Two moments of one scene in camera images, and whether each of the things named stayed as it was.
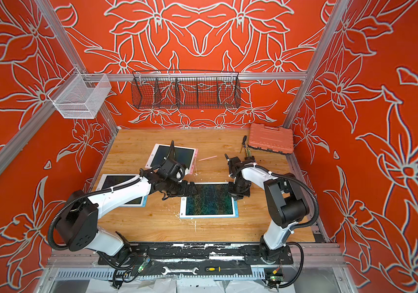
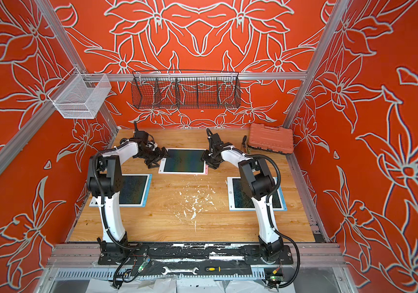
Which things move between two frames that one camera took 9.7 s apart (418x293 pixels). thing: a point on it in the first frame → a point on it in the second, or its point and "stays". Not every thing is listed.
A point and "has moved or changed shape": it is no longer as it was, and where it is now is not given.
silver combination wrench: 167,270 stays
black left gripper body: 173,184 → 150,155
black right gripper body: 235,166 → 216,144
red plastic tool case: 276,139 stays
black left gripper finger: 176,191 → 154,164
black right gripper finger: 245,191 → 214,165
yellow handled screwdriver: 219,268 stays
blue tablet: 212,200 has moved or changed shape
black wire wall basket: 187,89 stays
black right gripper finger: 233,190 → 205,157
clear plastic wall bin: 80,96 stays
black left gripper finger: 190,190 → 165,152
